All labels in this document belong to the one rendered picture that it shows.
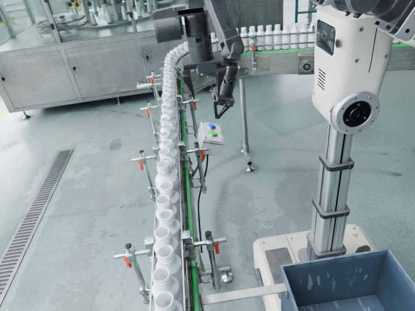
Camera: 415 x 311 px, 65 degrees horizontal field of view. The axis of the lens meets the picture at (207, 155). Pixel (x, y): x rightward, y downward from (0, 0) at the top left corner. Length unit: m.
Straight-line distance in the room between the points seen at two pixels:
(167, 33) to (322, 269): 0.76
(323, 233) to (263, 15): 5.10
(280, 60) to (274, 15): 3.83
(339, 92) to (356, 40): 0.17
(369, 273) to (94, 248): 1.89
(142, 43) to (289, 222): 2.81
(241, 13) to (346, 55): 5.16
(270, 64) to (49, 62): 2.87
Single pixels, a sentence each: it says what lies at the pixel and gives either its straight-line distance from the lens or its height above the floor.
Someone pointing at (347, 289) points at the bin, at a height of 0.79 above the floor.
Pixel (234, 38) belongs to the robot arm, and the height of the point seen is 1.45.
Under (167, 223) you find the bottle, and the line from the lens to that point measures 0.84.
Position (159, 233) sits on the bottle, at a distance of 0.82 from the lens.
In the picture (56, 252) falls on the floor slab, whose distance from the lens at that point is 2.65.
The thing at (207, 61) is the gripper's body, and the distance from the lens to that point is 0.80.
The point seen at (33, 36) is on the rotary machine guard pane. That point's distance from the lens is 4.52.
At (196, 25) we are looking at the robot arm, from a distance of 0.77.
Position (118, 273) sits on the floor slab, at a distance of 2.31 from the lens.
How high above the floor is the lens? 1.73
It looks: 34 degrees down
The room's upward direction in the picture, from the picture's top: 8 degrees counter-clockwise
